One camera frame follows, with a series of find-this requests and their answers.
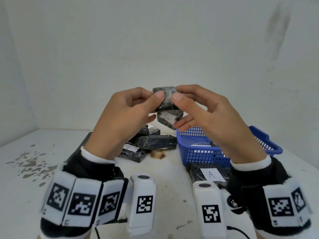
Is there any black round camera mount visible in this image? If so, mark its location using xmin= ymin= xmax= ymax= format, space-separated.
xmin=226 ymin=190 xmax=247 ymax=215

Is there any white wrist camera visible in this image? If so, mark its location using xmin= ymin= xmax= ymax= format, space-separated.
xmin=192 ymin=181 xmax=228 ymax=239
xmin=125 ymin=173 xmax=158 ymax=235

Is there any large black wrapped packet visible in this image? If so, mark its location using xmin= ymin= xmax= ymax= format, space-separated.
xmin=186 ymin=162 xmax=233 ymax=190

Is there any long black wrapped packet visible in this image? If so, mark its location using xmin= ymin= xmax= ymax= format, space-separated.
xmin=135 ymin=134 xmax=178 ymax=151

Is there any person's left hand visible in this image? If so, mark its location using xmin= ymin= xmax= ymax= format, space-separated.
xmin=84 ymin=87 xmax=165 ymax=161

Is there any white marker wrist band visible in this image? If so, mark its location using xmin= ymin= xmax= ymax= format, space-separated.
xmin=261 ymin=177 xmax=312 ymax=228
xmin=39 ymin=170 xmax=129 ymax=228

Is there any blue plastic basket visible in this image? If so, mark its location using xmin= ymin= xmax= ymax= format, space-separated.
xmin=176 ymin=125 xmax=283 ymax=167

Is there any person's right forearm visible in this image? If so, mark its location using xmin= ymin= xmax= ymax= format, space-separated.
xmin=225 ymin=155 xmax=312 ymax=239

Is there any person's left forearm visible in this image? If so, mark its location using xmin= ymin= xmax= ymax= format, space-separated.
xmin=39 ymin=146 xmax=129 ymax=239

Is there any person's right hand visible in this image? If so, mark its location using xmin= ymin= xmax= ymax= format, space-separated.
xmin=172 ymin=84 xmax=269 ymax=162

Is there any white paper label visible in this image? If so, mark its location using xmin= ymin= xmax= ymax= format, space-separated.
xmin=123 ymin=143 xmax=140 ymax=153
xmin=200 ymin=168 xmax=226 ymax=182

